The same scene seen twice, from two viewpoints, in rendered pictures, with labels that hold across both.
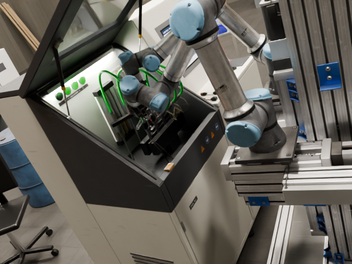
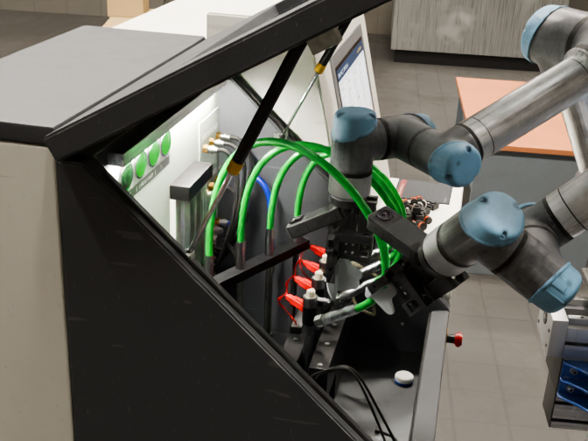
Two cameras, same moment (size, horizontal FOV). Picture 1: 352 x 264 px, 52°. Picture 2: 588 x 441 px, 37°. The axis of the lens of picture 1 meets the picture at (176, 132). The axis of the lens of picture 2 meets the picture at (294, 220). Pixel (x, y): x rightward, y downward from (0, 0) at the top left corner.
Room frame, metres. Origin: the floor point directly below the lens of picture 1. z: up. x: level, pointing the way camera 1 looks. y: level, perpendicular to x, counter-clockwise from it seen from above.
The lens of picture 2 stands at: (0.54, 0.84, 1.87)
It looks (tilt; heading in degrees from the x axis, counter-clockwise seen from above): 23 degrees down; 332
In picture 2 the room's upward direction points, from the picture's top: 3 degrees clockwise
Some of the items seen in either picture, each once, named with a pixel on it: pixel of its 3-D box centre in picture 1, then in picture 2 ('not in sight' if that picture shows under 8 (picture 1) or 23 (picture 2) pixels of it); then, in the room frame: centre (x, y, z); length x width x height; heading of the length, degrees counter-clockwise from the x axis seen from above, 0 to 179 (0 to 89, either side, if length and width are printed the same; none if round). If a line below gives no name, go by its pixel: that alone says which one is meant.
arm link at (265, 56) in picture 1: (276, 56); not in sight; (1.67, -0.59, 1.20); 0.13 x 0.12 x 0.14; 2
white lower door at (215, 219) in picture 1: (219, 215); not in sight; (1.65, -0.06, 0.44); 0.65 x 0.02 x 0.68; 141
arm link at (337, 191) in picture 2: (134, 78); (350, 183); (1.77, 0.09, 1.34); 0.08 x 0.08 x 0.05
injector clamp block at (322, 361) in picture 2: (166, 137); (317, 353); (1.90, 0.06, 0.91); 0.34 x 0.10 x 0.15; 141
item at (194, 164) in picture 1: (194, 154); (424, 420); (1.66, -0.05, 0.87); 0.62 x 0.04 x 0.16; 141
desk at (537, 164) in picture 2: not in sight; (515, 170); (3.95, -2.27, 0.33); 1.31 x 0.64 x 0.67; 147
